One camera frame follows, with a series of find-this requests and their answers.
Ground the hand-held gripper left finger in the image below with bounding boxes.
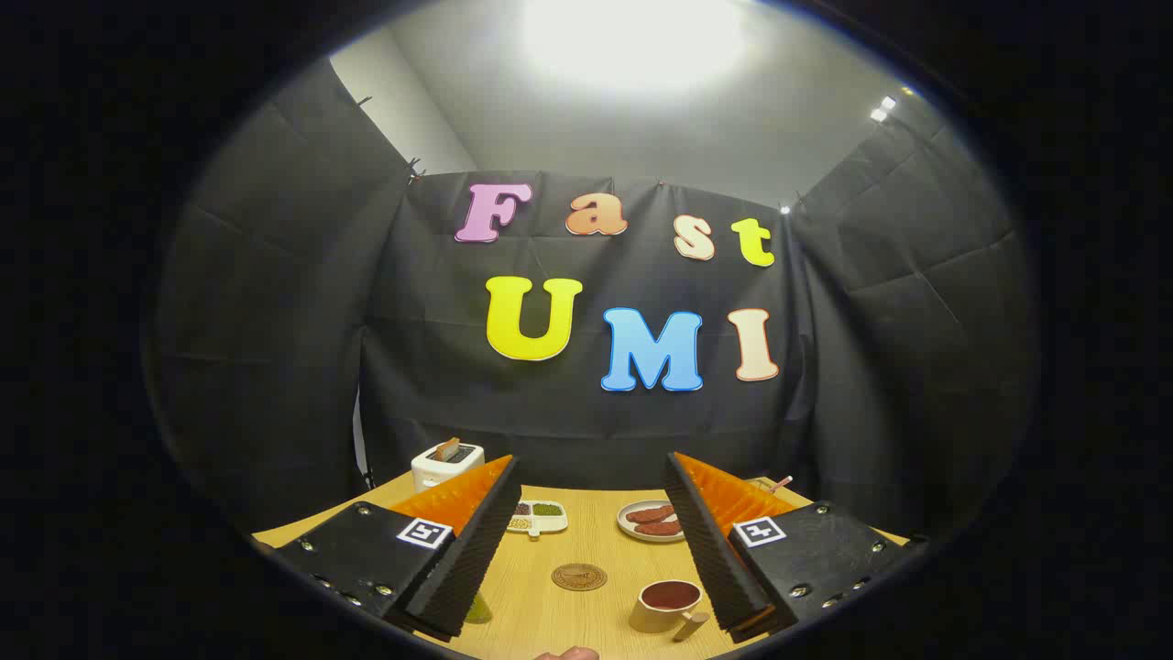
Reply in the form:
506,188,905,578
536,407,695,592
275,456,521,641

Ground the white oval plate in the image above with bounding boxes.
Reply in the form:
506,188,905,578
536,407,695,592
617,500,686,544

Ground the wooden table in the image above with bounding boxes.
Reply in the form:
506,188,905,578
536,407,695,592
252,472,910,660

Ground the cream cup with wooden handle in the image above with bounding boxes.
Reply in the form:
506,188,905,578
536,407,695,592
629,579,711,643

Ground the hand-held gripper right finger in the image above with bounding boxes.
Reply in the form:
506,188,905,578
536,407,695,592
664,452,917,643

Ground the ceiling light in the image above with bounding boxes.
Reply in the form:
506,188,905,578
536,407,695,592
521,0,751,94

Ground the white divided tray with beans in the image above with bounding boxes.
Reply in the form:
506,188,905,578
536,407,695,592
507,500,569,537

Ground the white toaster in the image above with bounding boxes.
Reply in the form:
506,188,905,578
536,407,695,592
411,443,485,494

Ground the round brown coaster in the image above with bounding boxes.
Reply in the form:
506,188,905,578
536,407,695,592
552,563,608,592

